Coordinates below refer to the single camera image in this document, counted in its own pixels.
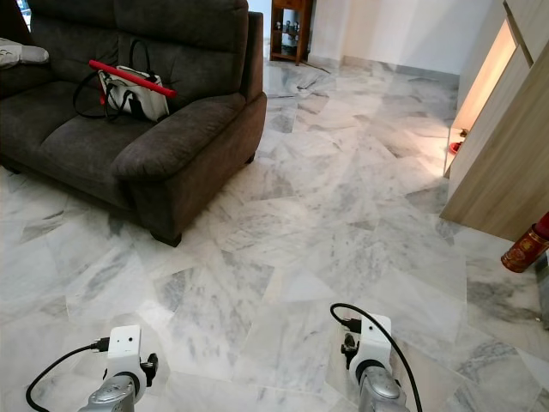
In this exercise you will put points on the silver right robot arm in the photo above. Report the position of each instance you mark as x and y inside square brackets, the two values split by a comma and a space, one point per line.
[382, 390]

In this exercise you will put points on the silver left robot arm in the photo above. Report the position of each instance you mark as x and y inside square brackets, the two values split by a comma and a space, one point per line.
[110, 396]

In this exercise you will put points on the red patterned can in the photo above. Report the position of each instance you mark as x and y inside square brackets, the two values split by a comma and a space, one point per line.
[525, 249]

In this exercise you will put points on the small red dish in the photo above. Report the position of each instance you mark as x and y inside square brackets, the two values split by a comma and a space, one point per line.
[455, 148]

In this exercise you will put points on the dark grey fabric sofa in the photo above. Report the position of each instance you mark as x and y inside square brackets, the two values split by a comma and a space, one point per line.
[86, 142]

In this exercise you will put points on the white and black handbag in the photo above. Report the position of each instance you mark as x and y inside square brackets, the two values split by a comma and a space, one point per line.
[133, 99]

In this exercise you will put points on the red stick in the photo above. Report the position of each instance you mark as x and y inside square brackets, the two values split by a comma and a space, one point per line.
[133, 78]

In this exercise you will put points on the small dark wood cabinet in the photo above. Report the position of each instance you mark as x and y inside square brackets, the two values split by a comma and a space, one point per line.
[290, 33]

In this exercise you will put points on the white patterned cushion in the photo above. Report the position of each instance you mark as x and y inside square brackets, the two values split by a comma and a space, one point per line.
[21, 54]

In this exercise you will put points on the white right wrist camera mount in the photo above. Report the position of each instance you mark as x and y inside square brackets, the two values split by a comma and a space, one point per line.
[373, 343]

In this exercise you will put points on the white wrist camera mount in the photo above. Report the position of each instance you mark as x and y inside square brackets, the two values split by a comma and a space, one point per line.
[373, 343]
[125, 348]

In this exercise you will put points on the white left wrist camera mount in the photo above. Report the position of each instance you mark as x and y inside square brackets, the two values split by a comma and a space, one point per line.
[125, 348]

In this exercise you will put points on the light wood lit wall cabinet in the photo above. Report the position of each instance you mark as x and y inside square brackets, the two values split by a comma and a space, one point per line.
[506, 163]

